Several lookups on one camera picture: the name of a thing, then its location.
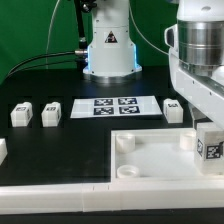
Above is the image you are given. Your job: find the white cable right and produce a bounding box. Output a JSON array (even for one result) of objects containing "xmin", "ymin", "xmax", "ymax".
[{"xmin": 129, "ymin": 0, "xmax": 170, "ymax": 56}]

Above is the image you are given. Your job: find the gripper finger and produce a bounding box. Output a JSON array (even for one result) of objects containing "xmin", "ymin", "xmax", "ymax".
[{"xmin": 188, "ymin": 103, "xmax": 210, "ymax": 129}]

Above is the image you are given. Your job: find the white left barrier block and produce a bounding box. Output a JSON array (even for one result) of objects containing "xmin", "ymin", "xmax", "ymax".
[{"xmin": 0, "ymin": 138, "xmax": 8, "ymax": 165}]

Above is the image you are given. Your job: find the black cable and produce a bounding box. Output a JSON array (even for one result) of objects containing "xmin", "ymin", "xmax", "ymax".
[
  {"xmin": 6, "ymin": 50, "xmax": 88, "ymax": 78},
  {"xmin": 9, "ymin": 59, "xmax": 88, "ymax": 76}
]

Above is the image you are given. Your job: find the white sheet with tags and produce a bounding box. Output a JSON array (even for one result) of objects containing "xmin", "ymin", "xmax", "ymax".
[{"xmin": 71, "ymin": 96, "xmax": 162, "ymax": 118}]

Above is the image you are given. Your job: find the white front barrier wall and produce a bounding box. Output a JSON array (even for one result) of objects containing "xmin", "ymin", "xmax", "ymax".
[{"xmin": 0, "ymin": 180, "xmax": 224, "ymax": 215}]

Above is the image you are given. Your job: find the black cable upper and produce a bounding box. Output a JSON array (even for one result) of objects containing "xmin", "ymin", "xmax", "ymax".
[{"xmin": 6, "ymin": 50, "xmax": 88, "ymax": 78}]

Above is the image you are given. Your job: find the white square tabletop tray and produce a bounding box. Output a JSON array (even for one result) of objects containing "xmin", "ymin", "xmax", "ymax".
[{"xmin": 111, "ymin": 128, "xmax": 224, "ymax": 181}]

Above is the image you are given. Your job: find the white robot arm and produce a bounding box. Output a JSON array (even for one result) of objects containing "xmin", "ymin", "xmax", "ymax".
[{"xmin": 81, "ymin": 0, "xmax": 224, "ymax": 129}]

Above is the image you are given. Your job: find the grey thin cable left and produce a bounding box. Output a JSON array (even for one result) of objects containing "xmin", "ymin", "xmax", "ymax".
[{"xmin": 45, "ymin": 0, "xmax": 62, "ymax": 70}]

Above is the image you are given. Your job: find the black cable lower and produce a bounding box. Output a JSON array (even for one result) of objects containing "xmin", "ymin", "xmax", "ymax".
[{"xmin": 9, "ymin": 59, "xmax": 88, "ymax": 76}]

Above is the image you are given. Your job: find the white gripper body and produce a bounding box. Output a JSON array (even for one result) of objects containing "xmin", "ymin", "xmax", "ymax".
[{"xmin": 164, "ymin": 23, "xmax": 224, "ymax": 129}]

